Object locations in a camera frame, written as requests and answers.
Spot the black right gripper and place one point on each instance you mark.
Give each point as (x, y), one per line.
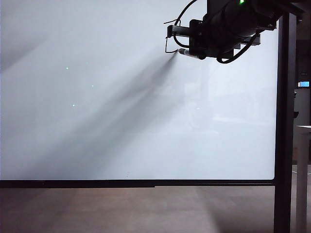
(196, 41)

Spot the white marker pen black cap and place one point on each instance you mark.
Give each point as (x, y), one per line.
(184, 51)

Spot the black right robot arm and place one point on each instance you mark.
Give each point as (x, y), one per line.
(238, 17)

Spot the black marker ink drawing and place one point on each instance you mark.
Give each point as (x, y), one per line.
(166, 46)

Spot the black pen holder clip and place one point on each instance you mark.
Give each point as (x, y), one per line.
(296, 93)
(296, 114)

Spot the black stand locking knob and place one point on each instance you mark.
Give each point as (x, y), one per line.
(300, 19)

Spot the small blue lit screen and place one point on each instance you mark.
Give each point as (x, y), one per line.
(304, 84)

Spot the gray cabinet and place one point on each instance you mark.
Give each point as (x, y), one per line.
(305, 106)

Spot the white table with legs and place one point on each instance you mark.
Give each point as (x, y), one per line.
(302, 182)

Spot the white whiteboard with black frame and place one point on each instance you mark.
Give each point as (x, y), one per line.
(121, 109)

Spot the black whiteboard stand post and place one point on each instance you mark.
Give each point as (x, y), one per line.
(285, 121)

